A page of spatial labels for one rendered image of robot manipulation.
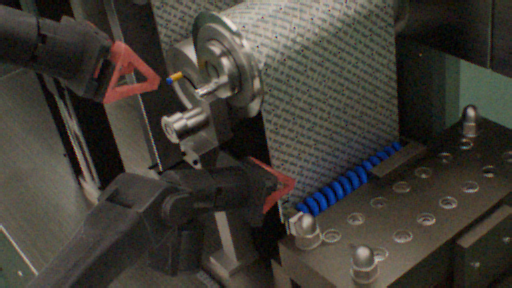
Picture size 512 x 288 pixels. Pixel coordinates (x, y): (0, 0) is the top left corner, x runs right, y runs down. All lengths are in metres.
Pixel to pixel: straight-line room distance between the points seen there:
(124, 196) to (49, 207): 0.57
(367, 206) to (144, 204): 0.35
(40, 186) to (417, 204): 0.75
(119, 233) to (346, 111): 0.39
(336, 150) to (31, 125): 0.81
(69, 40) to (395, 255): 0.47
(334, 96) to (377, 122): 0.11
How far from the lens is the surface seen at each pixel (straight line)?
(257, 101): 0.89
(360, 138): 1.05
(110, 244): 0.76
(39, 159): 1.51
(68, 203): 1.36
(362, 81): 1.01
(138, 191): 0.80
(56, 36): 0.77
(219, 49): 0.89
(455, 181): 1.04
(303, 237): 0.94
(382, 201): 1.01
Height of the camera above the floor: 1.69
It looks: 36 degrees down
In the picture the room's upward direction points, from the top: 11 degrees counter-clockwise
